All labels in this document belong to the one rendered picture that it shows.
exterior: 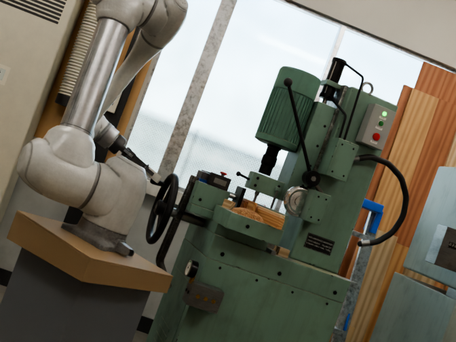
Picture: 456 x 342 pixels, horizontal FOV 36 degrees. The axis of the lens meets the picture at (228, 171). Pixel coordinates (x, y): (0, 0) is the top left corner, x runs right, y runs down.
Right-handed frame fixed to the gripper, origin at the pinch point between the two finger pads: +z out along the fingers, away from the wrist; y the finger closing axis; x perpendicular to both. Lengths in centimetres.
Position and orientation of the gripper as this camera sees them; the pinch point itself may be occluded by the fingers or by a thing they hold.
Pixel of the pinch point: (153, 174)
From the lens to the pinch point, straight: 275.8
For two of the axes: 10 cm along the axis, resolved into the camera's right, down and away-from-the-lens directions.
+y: -2.5, -0.7, 9.7
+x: -6.4, 7.6, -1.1
